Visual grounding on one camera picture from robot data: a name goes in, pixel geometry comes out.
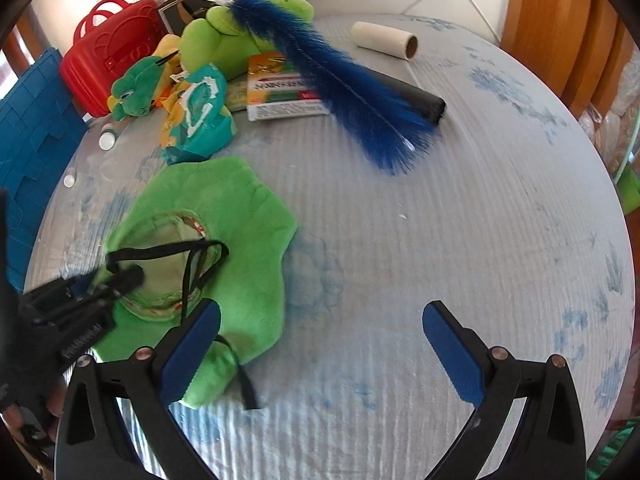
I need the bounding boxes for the blue feather duster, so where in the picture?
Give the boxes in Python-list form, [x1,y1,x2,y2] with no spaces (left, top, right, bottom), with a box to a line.
[231,0,447,176]

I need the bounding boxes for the green plush hat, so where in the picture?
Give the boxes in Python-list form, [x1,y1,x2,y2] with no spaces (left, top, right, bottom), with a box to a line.
[92,156,299,408]

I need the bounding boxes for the teal patterned pouch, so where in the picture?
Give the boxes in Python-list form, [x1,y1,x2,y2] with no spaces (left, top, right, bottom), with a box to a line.
[161,63,237,165]

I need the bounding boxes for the wooden chair back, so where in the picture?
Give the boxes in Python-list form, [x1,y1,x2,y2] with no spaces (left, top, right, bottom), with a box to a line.
[500,0,636,118]

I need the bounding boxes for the person's left hand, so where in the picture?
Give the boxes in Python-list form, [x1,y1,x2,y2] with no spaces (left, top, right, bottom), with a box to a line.
[0,375,68,461]

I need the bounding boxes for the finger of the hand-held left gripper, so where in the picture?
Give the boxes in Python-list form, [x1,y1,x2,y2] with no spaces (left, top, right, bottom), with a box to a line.
[102,265,147,297]

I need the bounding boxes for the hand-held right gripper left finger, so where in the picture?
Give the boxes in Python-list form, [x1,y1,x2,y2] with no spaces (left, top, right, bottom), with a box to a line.
[55,298,222,480]

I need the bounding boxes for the green frog plush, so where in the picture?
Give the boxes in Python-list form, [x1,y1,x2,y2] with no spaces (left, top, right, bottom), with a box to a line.
[180,0,315,81]

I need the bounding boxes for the white paper roll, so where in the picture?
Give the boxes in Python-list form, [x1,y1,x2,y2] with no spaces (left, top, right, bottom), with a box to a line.
[350,21,418,60]

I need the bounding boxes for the red toy suitcase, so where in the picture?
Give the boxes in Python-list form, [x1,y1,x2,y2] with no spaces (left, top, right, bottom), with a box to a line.
[60,0,168,118]

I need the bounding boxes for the yellow and green pencil box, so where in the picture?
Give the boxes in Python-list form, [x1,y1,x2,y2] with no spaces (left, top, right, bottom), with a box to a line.
[227,52,328,122]

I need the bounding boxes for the green and yellow plush bird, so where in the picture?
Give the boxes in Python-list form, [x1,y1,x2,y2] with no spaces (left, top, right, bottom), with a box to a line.
[109,35,183,122]

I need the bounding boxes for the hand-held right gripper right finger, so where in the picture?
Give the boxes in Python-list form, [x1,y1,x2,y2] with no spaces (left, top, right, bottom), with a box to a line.
[422,301,587,480]

